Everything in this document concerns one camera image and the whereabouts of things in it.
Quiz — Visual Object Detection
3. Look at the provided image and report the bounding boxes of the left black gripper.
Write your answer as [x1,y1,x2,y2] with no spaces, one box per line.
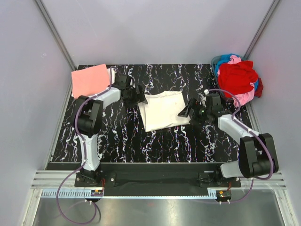
[124,85,148,109]

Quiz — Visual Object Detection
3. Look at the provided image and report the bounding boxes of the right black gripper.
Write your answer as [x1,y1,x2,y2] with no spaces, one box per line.
[178,98,211,127]

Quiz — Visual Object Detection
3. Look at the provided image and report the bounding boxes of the cream white t shirt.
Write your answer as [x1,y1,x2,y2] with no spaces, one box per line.
[138,91,190,132]

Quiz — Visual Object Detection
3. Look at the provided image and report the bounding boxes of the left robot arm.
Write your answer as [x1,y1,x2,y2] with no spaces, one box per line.
[73,74,148,186]

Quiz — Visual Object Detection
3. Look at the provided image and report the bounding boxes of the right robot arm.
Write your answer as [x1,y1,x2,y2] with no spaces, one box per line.
[178,93,279,187]

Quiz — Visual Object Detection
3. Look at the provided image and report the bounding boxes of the folded white t shirt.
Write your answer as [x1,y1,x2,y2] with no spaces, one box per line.
[107,68,116,84]

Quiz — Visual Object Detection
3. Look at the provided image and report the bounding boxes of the folded pink t shirt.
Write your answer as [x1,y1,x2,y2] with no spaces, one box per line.
[71,64,110,99]

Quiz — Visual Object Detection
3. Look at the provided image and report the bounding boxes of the pink t shirt in basket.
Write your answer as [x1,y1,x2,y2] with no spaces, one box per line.
[228,54,257,107]

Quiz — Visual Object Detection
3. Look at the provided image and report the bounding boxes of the red t shirt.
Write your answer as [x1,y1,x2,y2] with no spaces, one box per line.
[218,61,263,97]

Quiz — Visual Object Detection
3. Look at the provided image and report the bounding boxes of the blue t shirt in basket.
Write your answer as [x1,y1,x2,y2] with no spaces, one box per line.
[215,54,259,95]

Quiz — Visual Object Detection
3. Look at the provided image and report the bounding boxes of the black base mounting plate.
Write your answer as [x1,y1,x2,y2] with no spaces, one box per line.
[75,163,241,188]

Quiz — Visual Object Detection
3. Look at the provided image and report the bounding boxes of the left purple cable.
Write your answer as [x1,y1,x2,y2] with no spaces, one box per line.
[55,66,118,224]

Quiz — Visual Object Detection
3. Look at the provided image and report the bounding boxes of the purple cable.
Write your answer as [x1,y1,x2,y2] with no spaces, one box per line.
[55,66,118,224]
[192,89,276,204]

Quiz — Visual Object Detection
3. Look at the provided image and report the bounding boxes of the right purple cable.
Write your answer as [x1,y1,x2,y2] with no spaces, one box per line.
[192,89,276,204]

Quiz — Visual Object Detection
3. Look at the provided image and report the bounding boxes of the aluminium rail front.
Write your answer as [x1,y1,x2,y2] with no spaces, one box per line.
[31,170,286,190]

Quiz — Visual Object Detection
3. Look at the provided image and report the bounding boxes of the white slotted cable duct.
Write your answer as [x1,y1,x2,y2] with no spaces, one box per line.
[41,189,217,199]

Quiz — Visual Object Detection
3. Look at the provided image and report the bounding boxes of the left aluminium frame post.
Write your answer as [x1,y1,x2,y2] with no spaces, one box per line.
[33,0,77,71]

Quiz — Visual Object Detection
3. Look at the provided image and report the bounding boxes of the aluminium frame post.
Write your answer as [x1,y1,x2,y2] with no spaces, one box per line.
[33,0,77,71]
[244,0,282,59]

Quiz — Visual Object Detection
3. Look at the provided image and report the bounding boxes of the right aluminium frame post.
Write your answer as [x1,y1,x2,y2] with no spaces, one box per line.
[244,0,282,59]

